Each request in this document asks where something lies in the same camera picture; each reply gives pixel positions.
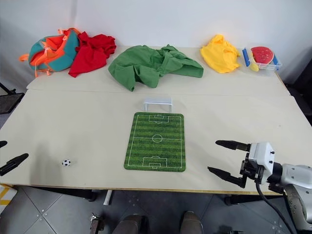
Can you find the black stand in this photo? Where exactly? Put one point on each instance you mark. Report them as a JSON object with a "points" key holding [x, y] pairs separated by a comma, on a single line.
{"points": [[8, 102]]}

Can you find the small white goal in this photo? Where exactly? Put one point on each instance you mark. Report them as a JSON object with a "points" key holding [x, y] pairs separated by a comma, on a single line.
{"points": [[158, 101]]}

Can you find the green crumpled cloth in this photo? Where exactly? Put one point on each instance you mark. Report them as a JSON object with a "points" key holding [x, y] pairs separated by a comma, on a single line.
{"points": [[151, 65]]}

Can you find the dark metal bracket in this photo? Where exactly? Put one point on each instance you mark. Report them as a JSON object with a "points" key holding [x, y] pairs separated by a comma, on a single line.
{"points": [[97, 224]]}

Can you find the red watermelon slice toy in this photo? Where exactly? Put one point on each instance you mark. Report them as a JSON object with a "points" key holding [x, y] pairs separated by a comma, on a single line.
{"points": [[263, 54]]}

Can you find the white table leg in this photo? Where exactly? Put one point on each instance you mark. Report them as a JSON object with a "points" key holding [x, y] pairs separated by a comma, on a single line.
{"points": [[108, 197]]}

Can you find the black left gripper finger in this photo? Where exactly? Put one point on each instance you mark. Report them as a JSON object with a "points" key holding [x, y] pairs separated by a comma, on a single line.
{"points": [[12, 163], [3, 143]]}

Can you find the blue box latch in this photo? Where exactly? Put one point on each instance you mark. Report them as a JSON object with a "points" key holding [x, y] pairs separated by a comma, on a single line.
{"points": [[275, 64]]}

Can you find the dark brown rounded shape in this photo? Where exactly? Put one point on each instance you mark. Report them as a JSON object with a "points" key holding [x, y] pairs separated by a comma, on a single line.
{"points": [[191, 223], [131, 224]]}

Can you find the red crumpled cloth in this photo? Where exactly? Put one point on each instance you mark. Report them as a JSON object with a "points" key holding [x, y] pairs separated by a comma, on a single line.
{"points": [[90, 56]]}

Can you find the black table caster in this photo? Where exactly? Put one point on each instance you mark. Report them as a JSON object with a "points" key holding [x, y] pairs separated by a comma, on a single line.
{"points": [[92, 195], [228, 200]]}

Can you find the small soccer ball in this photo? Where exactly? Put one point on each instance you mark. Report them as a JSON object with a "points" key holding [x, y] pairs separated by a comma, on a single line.
{"points": [[66, 163]]}

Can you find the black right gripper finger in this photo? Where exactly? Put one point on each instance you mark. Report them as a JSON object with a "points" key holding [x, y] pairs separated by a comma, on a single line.
{"points": [[226, 175], [234, 145]]}

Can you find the yellow crumpled cloth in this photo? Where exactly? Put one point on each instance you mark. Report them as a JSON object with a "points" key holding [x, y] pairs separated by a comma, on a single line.
{"points": [[220, 57]]}

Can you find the clear plastic box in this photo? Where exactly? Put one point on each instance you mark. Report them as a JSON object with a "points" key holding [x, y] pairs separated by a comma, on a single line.
{"points": [[267, 68]]}

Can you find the teal orange backpack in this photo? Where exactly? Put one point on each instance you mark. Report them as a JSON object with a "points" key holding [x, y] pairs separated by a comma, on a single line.
{"points": [[54, 54]]}

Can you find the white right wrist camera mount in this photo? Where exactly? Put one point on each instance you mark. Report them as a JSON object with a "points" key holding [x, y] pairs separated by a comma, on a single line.
{"points": [[262, 153]]}

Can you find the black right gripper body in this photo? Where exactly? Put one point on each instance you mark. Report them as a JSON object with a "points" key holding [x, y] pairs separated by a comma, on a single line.
{"points": [[253, 171]]}

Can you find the green soccer field mat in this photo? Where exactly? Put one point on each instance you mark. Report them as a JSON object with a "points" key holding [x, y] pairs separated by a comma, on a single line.
{"points": [[156, 141]]}

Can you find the yellow toy piece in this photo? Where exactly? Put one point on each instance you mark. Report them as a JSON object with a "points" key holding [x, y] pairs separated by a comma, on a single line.
{"points": [[254, 67]]}

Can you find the blue white toy knife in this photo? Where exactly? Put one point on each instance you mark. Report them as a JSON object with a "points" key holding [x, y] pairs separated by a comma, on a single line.
{"points": [[246, 57]]}

